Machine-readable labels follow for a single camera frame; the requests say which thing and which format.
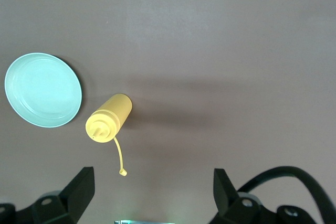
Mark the yellow squeeze bottle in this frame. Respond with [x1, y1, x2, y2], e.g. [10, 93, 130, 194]
[85, 93, 133, 177]

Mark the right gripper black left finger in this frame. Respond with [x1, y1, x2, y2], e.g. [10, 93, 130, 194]
[0, 166, 96, 224]

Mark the pale green plate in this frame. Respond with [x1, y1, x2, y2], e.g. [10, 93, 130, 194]
[4, 52, 83, 129]

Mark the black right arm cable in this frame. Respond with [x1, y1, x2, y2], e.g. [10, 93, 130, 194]
[237, 166, 334, 224]

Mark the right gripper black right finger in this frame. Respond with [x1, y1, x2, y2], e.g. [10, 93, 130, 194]
[203, 168, 320, 224]

